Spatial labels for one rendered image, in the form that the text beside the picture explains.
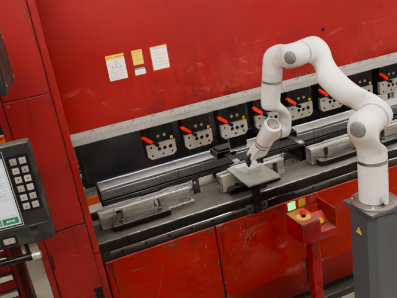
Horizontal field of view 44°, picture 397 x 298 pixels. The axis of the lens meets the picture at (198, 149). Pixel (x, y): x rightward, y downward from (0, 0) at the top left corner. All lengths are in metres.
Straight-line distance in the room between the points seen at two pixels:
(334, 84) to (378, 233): 0.64
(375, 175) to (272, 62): 0.63
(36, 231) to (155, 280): 0.99
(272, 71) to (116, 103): 0.73
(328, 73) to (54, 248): 1.39
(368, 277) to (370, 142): 0.63
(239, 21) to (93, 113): 0.84
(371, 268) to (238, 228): 0.74
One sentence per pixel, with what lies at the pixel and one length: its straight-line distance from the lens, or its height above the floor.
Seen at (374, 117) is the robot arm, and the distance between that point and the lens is 2.00.
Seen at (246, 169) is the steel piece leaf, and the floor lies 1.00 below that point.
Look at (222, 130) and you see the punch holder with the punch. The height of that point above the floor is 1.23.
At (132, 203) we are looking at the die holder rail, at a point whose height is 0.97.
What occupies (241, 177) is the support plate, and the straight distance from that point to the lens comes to 2.55.
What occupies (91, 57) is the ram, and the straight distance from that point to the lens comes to 2.31.
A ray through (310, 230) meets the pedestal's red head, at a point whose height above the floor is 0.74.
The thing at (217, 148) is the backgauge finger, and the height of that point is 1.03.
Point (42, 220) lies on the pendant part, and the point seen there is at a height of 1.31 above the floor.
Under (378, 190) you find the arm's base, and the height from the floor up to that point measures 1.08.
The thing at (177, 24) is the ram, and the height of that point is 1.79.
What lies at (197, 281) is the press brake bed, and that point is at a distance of 2.73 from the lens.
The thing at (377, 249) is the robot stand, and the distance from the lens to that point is 2.24.
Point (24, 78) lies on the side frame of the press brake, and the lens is 2.09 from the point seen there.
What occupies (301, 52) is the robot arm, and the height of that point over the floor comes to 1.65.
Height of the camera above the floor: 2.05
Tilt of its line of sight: 20 degrees down
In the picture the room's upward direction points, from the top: 9 degrees counter-clockwise
